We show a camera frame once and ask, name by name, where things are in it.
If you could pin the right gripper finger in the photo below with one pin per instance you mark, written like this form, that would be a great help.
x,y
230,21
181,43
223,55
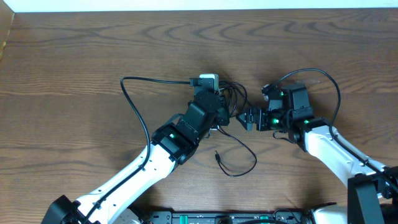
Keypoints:
x,y
246,114
246,122

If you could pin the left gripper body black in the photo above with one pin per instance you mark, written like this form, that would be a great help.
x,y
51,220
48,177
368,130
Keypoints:
x,y
222,116

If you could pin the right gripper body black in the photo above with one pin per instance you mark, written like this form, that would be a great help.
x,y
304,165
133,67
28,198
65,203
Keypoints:
x,y
267,121

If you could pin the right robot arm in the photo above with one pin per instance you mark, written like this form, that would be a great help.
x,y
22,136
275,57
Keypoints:
x,y
372,186

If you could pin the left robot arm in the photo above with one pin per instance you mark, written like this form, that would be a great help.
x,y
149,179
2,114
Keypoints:
x,y
171,146

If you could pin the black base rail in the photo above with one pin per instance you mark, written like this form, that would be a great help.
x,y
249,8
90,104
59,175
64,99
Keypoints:
x,y
280,215

